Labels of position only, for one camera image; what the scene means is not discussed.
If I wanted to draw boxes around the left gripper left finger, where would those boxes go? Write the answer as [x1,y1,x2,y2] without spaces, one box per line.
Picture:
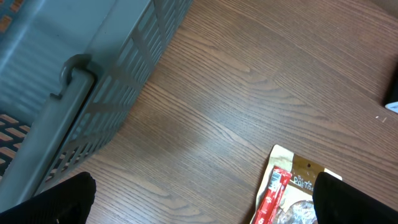
[1,172,96,224]

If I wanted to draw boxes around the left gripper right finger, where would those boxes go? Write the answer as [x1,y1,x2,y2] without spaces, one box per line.
[312,172,397,224]

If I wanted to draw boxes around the brown snack pouch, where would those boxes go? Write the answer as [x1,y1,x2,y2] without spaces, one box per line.
[251,144,342,224]

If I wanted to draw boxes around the red item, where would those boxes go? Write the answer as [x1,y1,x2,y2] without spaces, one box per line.
[253,166,292,224]

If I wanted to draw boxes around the white barcode scanner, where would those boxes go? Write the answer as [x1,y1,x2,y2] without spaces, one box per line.
[383,65,398,113]

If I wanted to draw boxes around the grey plastic mesh basket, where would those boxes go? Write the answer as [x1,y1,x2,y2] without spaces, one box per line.
[1,0,192,211]

